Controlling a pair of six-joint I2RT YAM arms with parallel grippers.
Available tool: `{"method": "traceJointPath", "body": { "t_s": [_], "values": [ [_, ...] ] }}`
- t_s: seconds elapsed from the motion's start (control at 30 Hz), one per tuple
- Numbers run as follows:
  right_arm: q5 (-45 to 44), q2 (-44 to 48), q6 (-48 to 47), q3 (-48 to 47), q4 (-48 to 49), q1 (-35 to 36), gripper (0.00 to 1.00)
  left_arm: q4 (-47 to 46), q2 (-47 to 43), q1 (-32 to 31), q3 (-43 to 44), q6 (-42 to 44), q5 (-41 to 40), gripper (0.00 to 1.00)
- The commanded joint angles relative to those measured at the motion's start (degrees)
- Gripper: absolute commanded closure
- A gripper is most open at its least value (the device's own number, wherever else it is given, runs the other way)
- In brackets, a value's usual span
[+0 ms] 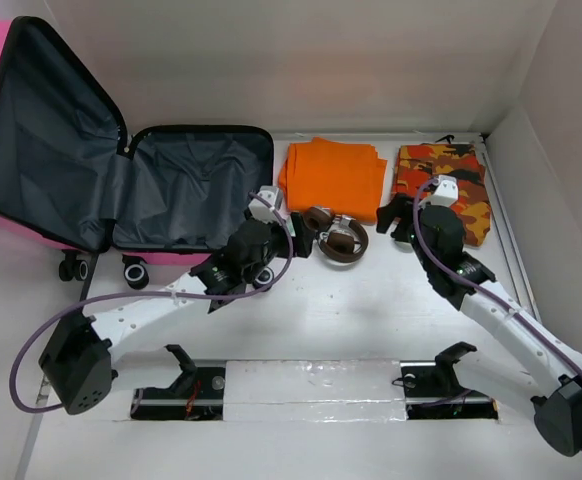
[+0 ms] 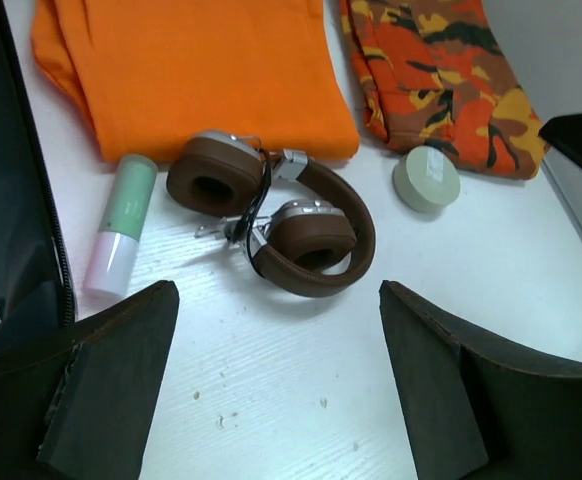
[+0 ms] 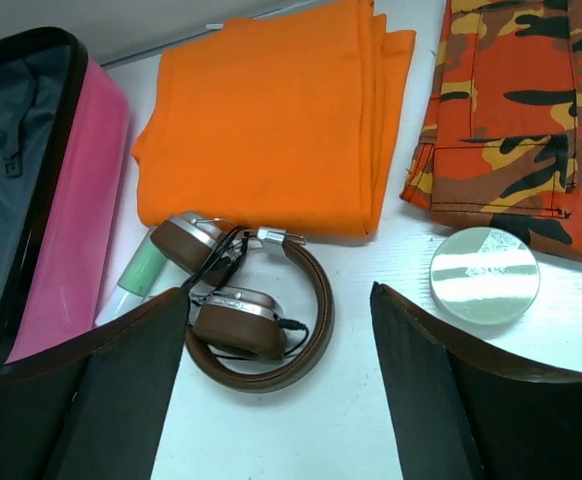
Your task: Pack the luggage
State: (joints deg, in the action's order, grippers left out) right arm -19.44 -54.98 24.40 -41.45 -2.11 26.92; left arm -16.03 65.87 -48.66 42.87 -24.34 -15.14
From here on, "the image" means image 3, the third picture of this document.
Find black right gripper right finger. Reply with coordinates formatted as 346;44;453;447
370;284;582;479

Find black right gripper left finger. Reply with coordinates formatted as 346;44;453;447
0;288;187;479

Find round clear compact case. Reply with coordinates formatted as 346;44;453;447
429;227;541;326

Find green and white tube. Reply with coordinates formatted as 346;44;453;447
94;228;167;327

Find brown leather headphones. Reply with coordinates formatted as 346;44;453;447
150;211;335;394

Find orange camouflage garment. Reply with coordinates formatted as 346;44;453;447
401;1;582;261

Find pink hard-shell suitcase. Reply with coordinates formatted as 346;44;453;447
0;27;130;367

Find orange cloth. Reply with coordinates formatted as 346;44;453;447
132;1;416;238

